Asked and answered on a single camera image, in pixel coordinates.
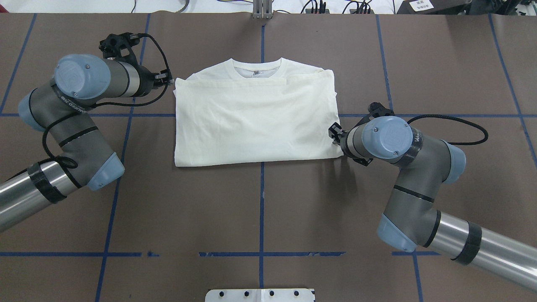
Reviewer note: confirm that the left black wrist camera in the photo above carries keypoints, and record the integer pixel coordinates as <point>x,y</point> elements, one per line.
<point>119,47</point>

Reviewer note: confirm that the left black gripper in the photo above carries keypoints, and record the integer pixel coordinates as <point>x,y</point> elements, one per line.
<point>147,81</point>

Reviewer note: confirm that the aluminium frame post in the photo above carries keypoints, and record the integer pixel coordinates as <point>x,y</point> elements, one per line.
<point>263,9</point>

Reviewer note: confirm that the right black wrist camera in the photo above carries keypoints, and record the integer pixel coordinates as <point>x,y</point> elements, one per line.
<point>377,110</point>

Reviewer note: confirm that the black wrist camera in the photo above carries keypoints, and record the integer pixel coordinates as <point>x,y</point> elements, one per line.
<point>377,110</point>
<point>119,47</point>

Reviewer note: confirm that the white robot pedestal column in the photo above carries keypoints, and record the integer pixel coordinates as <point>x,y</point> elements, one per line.
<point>261,295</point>

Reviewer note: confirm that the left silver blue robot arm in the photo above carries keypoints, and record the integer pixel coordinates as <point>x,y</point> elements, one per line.
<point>77,152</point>

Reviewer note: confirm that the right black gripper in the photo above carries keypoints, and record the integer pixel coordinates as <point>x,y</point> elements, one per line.
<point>345,142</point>

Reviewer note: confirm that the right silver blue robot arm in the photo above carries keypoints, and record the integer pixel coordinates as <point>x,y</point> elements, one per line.
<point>410,219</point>

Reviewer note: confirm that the cream long-sleeve cat shirt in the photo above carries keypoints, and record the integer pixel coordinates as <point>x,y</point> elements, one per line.
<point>237,112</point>

